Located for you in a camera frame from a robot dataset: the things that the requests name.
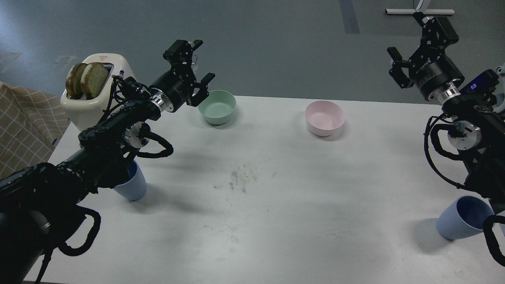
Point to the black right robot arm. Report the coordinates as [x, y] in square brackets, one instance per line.
[470, 128]

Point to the green bowl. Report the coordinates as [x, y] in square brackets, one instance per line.
[218, 108]

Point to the white stand base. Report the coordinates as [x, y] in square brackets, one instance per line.
[445, 12]

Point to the right toast slice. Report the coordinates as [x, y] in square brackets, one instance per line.
[93, 79]

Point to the beige checkered cloth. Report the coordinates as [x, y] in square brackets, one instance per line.
[31, 123]

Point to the blue cup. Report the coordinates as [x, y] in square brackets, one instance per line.
[135, 187]
[463, 218]

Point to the left toast slice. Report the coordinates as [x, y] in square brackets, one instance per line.
[73, 81]

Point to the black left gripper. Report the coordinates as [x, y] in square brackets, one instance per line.
[176, 87]

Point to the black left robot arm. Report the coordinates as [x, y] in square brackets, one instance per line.
[40, 209]

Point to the toast slice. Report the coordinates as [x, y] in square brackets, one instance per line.
[73, 81]
[93, 79]

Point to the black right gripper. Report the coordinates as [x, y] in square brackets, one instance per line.
[429, 67]

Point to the pink bowl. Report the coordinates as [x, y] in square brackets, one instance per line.
[324, 118]

